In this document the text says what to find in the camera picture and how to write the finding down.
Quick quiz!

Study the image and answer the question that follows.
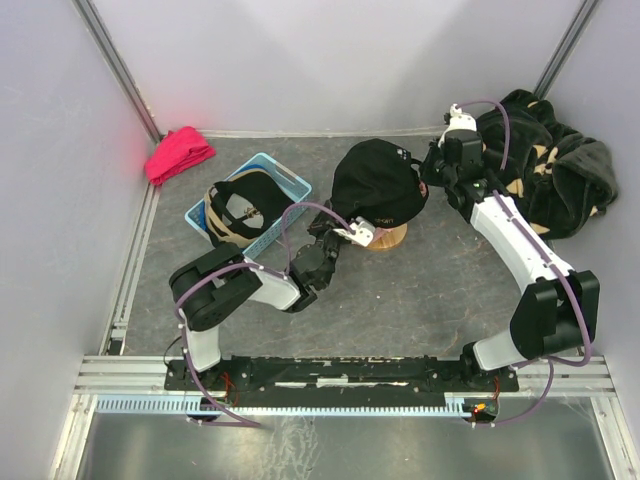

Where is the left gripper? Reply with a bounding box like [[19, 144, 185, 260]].
[[308, 200, 354, 288]]

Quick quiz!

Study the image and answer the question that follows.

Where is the black NY cap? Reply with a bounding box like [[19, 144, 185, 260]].
[[330, 138, 429, 229]]

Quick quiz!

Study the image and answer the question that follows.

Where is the black and tan hat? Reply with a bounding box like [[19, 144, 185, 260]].
[[204, 165, 293, 249]]

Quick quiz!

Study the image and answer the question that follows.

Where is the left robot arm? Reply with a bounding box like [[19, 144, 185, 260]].
[[169, 202, 354, 390]]

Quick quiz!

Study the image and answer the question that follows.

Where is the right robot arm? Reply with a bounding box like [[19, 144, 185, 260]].
[[419, 130, 600, 391]]

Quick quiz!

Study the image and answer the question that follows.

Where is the wooden hat stand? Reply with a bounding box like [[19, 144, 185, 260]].
[[366, 224, 408, 252]]

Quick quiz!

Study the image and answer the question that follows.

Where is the black floral plush blanket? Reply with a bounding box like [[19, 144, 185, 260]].
[[476, 89, 619, 240]]

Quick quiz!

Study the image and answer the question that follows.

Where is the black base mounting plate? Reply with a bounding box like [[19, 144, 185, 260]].
[[165, 356, 519, 409]]

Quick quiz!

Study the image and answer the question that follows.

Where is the magenta cloth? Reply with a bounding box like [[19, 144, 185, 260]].
[[144, 126, 216, 186]]

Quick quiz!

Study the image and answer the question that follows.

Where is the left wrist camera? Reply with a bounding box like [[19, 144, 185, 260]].
[[347, 216, 376, 247]]

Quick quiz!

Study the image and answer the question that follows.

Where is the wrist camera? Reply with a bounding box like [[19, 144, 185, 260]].
[[438, 103, 477, 147], [347, 216, 376, 247]]

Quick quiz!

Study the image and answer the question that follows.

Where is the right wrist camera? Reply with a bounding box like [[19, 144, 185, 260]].
[[438, 103, 477, 147]]

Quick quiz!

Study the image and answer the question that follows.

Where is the right corner aluminium post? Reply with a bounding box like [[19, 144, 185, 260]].
[[533, 0, 601, 98]]

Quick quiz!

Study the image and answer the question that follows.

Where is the corner aluminium post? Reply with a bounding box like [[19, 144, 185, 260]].
[[533, 0, 601, 98], [71, 0, 163, 143]]

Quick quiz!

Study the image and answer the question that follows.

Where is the aluminium rail frame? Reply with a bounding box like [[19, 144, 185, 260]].
[[73, 356, 615, 398]]

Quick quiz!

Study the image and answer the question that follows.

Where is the left corner aluminium post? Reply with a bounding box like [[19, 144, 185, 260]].
[[71, 0, 163, 143]]

